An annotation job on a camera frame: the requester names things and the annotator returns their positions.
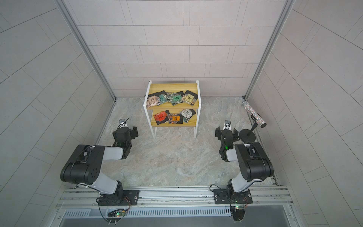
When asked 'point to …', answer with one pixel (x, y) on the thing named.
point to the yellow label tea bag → (189, 98)
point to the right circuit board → (237, 212)
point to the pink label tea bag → (153, 100)
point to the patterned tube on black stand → (246, 135)
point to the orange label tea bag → (175, 118)
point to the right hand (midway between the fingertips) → (226, 126)
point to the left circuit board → (115, 214)
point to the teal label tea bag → (162, 98)
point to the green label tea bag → (177, 98)
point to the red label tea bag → (161, 117)
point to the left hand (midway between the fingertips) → (129, 125)
